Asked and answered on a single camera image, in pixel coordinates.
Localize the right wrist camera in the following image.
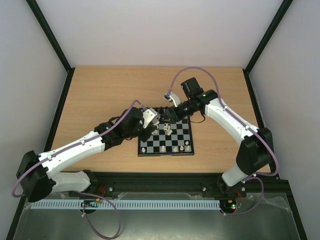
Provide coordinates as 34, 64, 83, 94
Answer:
163, 92, 181, 107

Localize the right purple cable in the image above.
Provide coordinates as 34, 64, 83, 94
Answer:
168, 66, 280, 216

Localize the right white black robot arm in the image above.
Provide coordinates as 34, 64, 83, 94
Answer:
161, 77, 274, 196

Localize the right black frame post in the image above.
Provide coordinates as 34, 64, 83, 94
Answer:
244, 0, 294, 73

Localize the black aluminium rail base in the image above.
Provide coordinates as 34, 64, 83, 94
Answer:
84, 172, 293, 200

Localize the pile of white pieces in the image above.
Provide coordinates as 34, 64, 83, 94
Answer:
163, 123, 173, 136

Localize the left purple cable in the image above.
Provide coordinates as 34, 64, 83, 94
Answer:
11, 99, 147, 239

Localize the black frame post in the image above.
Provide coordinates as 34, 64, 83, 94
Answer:
244, 0, 294, 73
25, 0, 75, 73

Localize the purple cable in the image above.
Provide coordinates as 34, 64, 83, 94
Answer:
168, 66, 280, 216
11, 99, 147, 239

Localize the left black frame post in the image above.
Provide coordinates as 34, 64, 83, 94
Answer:
25, 0, 75, 73

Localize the white slotted cable duct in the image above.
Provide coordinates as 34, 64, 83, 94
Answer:
29, 199, 221, 211

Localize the black silver chess board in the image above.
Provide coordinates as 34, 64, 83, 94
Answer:
137, 116, 195, 157

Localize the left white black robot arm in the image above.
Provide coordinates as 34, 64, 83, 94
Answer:
16, 107, 159, 203

